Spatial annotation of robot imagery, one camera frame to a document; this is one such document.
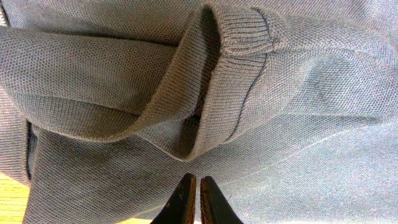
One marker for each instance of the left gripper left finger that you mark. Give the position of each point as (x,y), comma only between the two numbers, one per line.
(180,207)

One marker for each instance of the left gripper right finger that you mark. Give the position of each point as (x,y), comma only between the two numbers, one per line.
(214,207)

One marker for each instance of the blue polo shirt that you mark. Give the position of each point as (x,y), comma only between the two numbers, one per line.
(291,106)

